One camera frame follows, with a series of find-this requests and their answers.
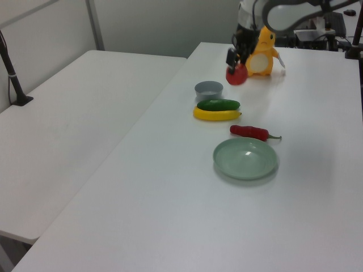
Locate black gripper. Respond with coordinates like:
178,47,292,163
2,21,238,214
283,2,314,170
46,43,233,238
226,24,260,75

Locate red apple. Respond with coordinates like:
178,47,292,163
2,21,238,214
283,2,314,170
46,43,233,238
225,63,248,86

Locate yellow plush toy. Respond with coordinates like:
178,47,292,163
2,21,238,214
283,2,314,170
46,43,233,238
245,25,280,78

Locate grey round bowl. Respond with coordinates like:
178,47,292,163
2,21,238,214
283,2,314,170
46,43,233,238
194,80,224,102

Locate paper tag of plush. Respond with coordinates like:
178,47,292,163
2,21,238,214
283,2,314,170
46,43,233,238
276,53,286,76

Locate green cucumber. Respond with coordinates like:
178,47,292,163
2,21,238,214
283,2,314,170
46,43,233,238
196,99,240,112

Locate yellow banana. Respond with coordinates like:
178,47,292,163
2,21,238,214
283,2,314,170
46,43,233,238
193,107,243,122

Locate red chili pepper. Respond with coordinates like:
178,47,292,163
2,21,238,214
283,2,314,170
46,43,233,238
229,125,282,142

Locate grey electronics box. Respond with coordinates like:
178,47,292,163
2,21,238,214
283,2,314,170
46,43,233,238
294,28,327,49

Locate pale green plate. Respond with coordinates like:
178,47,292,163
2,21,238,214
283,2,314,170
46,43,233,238
212,138,279,181

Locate black camera stand pole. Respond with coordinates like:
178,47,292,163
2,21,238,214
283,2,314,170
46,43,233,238
344,16,363,60
0,29,34,107

